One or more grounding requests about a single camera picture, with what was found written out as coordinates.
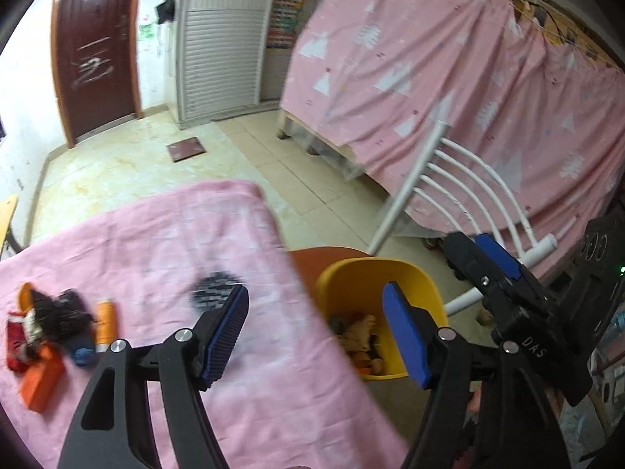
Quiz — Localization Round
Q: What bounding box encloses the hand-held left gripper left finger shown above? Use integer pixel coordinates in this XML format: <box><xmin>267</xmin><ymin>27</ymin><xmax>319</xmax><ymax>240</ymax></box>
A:
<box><xmin>57</xmin><ymin>284</ymin><xmax>251</xmax><ymax>469</ymax></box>

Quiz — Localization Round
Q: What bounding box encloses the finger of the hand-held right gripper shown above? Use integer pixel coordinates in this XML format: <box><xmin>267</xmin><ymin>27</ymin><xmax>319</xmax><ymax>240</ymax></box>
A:
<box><xmin>475</xmin><ymin>233</ymin><xmax>528</xmax><ymax>284</ymax></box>
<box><xmin>442</xmin><ymin>232</ymin><xmax>495</xmax><ymax>287</ymax></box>

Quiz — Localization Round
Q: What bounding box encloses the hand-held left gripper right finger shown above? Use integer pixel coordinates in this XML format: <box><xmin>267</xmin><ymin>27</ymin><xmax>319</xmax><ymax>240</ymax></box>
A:
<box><xmin>382</xmin><ymin>281</ymin><xmax>572</xmax><ymax>469</ymax></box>

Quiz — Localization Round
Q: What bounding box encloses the yellow plastic bin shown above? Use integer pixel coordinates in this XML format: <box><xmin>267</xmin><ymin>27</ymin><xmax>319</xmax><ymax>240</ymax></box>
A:
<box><xmin>315</xmin><ymin>257</ymin><xmax>449</xmax><ymax>381</ymax></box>

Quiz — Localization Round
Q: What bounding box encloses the orange tube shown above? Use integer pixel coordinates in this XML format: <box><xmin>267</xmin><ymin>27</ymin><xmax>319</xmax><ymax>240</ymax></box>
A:
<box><xmin>94</xmin><ymin>299</ymin><xmax>118</xmax><ymax>353</ymax></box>

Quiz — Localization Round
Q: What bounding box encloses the orange box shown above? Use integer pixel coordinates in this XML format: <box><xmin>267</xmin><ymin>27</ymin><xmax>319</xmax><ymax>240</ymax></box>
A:
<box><xmin>20</xmin><ymin>342</ymin><xmax>66</xmax><ymax>414</ymax></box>

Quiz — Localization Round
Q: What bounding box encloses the white chair with brown seat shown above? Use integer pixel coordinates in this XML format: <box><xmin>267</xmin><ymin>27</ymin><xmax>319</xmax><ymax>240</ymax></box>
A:
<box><xmin>288</xmin><ymin>121</ymin><xmax>572</xmax><ymax>316</ymax></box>

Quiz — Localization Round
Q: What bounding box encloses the pink tablecloth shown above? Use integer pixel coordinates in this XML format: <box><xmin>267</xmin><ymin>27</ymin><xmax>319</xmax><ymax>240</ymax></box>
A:
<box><xmin>0</xmin><ymin>179</ymin><xmax>411</xmax><ymax>469</ymax></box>

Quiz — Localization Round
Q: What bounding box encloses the blue fabric ball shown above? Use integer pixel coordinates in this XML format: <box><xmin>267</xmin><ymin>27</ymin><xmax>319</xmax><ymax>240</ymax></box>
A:
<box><xmin>66</xmin><ymin>335</ymin><xmax>96</xmax><ymax>369</ymax></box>

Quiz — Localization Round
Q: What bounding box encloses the black tangled fabric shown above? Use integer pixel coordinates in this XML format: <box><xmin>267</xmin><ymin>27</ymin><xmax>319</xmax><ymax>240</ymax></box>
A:
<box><xmin>32</xmin><ymin>289</ymin><xmax>96</xmax><ymax>347</ymax></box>

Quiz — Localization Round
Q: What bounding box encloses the red packet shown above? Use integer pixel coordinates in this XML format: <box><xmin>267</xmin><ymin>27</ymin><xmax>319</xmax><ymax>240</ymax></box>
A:
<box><xmin>5</xmin><ymin>310</ymin><xmax>37</xmax><ymax>374</ymax></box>

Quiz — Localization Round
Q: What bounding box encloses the pink tree print bed sheet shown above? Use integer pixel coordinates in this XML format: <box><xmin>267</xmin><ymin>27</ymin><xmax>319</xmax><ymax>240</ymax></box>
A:
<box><xmin>278</xmin><ymin>0</ymin><xmax>625</xmax><ymax>265</ymax></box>

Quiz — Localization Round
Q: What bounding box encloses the white slatted wardrobe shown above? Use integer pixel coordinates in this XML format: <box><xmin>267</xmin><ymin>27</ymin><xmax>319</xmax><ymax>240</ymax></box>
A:
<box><xmin>173</xmin><ymin>0</ymin><xmax>294</xmax><ymax>130</ymax></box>

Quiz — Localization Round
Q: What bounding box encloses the dark brown door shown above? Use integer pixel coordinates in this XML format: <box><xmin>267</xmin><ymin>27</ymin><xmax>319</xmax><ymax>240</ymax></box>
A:
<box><xmin>51</xmin><ymin>0</ymin><xmax>143</xmax><ymax>150</ymax></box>

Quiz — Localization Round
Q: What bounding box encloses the yellow chair with grey frame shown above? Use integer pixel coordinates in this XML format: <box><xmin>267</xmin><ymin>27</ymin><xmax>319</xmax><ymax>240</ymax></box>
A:
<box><xmin>0</xmin><ymin>194</ymin><xmax>20</xmax><ymax>260</ymax></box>

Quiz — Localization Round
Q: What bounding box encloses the colourful grid wall poster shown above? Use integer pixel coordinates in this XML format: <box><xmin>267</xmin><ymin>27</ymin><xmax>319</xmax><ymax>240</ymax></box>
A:
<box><xmin>266</xmin><ymin>0</ymin><xmax>307</xmax><ymax>50</ymax></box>

